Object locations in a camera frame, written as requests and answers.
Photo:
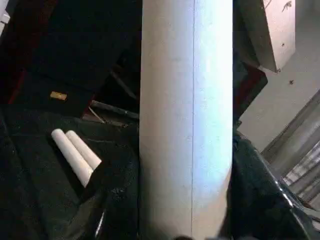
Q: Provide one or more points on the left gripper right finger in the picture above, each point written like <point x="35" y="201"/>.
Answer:
<point x="265" y="200"/>

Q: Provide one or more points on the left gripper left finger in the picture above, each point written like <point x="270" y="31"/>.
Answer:
<point x="115" y="210"/>

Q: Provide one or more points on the white plastic table leg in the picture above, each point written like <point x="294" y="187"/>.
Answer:
<point x="85" y="150"/>
<point x="72" y="155"/>
<point x="185" y="125"/>

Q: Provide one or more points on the small brown label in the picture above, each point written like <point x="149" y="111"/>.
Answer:
<point x="58" y="95"/>

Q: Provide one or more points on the black cabinet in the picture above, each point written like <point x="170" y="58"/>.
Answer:
<point x="75" y="50"/>

